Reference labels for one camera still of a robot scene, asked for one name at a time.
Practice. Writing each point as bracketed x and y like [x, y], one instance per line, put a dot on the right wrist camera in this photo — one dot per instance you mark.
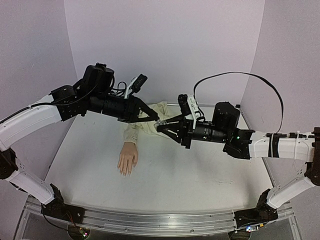
[189, 107]

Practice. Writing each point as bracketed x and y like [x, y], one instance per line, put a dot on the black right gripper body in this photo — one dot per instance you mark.
[186, 130]

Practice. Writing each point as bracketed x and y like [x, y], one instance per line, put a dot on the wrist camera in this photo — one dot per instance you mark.
[135, 85]
[189, 107]

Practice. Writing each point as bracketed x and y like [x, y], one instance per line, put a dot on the mannequin hand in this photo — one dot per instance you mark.
[128, 158]

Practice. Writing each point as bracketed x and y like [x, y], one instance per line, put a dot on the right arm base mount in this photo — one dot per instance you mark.
[261, 214]

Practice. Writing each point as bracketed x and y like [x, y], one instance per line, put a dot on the clear glitter nail polish bottle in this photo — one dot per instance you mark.
[159, 123]

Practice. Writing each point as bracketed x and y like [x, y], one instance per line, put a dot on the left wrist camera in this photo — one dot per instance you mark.
[135, 85]

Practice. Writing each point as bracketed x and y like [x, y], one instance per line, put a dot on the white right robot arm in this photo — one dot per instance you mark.
[246, 144]

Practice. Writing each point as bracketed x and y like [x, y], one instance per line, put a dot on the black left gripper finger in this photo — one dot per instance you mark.
[142, 107]
[145, 119]

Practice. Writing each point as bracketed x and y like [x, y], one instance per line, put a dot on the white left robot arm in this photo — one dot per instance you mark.
[92, 93]

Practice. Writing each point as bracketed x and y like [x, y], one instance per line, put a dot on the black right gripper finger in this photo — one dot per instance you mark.
[173, 133]
[176, 120]

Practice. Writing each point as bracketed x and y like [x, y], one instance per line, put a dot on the aluminium front rail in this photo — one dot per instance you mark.
[92, 223]

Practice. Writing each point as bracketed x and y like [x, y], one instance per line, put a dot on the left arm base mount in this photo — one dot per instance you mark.
[58, 209]

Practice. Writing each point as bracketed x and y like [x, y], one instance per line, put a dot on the cream cloth garment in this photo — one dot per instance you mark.
[131, 131]

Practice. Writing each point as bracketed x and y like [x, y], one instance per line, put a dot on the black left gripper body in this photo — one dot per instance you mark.
[126, 113]

